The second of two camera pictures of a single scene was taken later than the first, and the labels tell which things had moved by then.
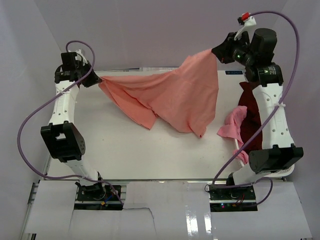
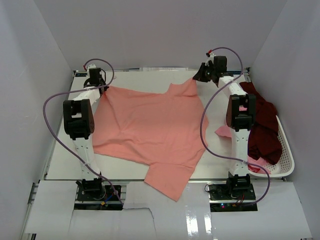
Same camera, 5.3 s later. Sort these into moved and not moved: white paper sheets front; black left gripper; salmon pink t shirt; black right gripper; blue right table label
Moved: salmon pink t shirt; black left gripper; black right gripper
Not moved: blue right table label; white paper sheets front
